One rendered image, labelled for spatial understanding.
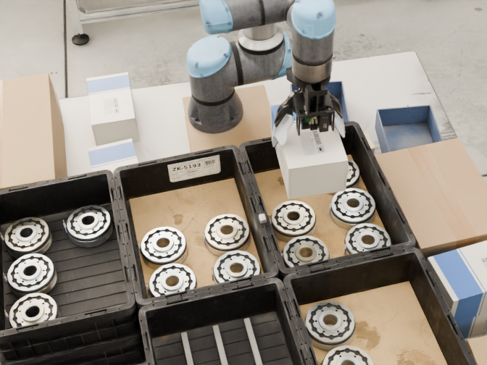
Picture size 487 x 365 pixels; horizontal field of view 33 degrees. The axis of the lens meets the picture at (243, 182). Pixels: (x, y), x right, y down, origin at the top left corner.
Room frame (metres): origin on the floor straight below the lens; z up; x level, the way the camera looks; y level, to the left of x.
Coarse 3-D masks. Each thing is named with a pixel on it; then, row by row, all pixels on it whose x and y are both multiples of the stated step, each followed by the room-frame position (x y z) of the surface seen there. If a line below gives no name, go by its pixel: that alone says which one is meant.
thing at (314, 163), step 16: (272, 112) 1.26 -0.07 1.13; (272, 128) 1.26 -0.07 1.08; (288, 144) 1.16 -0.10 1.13; (304, 144) 1.16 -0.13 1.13; (320, 144) 1.15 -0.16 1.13; (336, 144) 1.15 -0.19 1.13; (288, 160) 1.12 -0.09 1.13; (304, 160) 1.11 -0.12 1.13; (320, 160) 1.11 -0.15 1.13; (336, 160) 1.11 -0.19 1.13; (288, 176) 1.09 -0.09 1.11; (304, 176) 1.10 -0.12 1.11; (320, 176) 1.10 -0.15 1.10; (336, 176) 1.10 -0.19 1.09; (288, 192) 1.09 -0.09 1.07; (304, 192) 1.10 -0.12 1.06; (320, 192) 1.10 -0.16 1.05
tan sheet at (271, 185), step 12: (348, 156) 1.41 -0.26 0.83; (264, 180) 1.34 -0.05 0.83; (276, 180) 1.34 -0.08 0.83; (360, 180) 1.32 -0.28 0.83; (264, 192) 1.31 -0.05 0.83; (276, 192) 1.30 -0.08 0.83; (276, 204) 1.26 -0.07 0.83; (312, 204) 1.26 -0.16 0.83; (324, 204) 1.26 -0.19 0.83; (324, 216) 1.22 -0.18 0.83; (324, 228) 1.18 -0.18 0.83; (336, 228) 1.18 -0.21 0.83; (384, 228) 1.17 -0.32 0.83; (324, 240) 1.15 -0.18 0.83; (336, 240) 1.14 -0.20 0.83; (336, 252) 1.11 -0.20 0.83
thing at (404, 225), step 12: (360, 132) 1.39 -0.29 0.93; (252, 144) 1.37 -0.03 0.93; (372, 156) 1.31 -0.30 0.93; (252, 180) 1.25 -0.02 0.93; (384, 180) 1.23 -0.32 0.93; (264, 204) 1.18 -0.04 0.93; (396, 204) 1.16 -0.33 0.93; (396, 216) 1.13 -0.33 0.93; (408, 228) 1.09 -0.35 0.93; (276, 240) 1.08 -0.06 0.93; (408, 240) 1.06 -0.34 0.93; (276, 252) 1.05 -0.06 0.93; (360, 252) 1.03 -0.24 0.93; (372, 252) 1.03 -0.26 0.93; (384, 252) 1.03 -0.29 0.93; (312, 264) 1.01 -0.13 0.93; (324, 264) 1.01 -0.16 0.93
